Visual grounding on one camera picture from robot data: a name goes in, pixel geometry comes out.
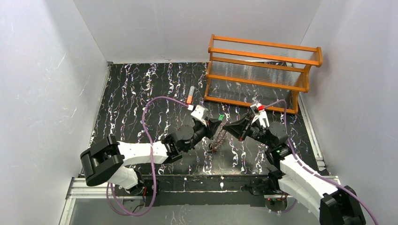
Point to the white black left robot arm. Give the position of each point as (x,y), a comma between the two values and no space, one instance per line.
(108,160)

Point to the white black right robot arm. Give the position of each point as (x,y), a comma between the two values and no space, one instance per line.
(331,204)

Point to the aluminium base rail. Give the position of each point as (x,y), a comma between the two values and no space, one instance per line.
(254,190)

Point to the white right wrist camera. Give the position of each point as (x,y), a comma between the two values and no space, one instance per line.
(256,107)

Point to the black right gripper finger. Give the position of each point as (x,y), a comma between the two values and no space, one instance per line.
(240,125)
(235,131)

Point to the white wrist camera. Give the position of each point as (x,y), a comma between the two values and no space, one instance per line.
(200,114)
(256,107)

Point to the grey orange marker pen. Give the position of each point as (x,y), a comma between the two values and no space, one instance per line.
(190,95)

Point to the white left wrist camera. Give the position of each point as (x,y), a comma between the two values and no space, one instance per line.
(200,114)

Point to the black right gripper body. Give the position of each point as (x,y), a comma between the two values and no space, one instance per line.
(246,128)

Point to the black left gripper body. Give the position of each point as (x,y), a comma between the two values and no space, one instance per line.
(207,126)

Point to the orange wooden two-tier shelf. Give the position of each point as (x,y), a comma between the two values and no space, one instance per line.
(241,71)

